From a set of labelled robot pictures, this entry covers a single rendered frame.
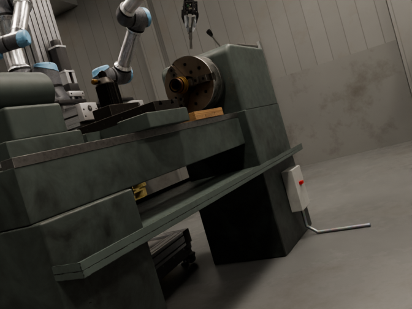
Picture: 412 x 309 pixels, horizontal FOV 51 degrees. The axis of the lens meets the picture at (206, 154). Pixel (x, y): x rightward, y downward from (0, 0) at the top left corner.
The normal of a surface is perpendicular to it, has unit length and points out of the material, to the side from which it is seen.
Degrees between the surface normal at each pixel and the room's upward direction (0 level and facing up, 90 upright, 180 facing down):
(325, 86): 90
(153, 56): 90
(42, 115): 90
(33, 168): 90
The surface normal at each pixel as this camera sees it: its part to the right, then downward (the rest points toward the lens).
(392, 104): -0.36, 0.14
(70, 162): 0.85, -0.22
